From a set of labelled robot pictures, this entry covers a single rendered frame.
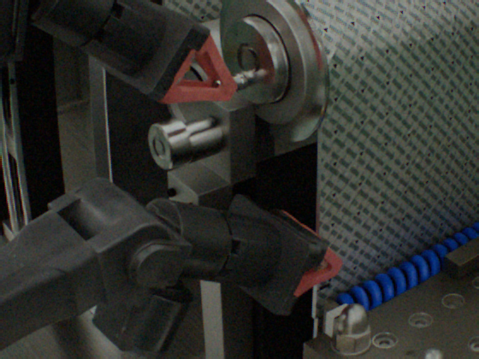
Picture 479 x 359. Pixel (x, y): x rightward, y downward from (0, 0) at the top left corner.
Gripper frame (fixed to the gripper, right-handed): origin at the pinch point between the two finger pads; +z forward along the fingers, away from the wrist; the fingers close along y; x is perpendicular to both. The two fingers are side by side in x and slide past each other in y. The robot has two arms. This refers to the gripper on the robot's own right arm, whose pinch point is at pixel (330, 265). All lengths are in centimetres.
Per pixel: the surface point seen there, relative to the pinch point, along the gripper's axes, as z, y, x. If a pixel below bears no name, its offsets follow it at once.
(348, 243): 0.6, 0.3, 2.4
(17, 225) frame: -5.3, -43.3, -18.5
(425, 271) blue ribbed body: 9.6, 3.5, 2.0
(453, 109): 7.3, 0.3, 17.1
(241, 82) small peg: -12.4, -6.2, 11.9
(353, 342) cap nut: -2.2, 8.3, -3.7
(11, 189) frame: -8.0, -43.3, -14.0
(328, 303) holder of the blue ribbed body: 0.4, 1.6, -3.1
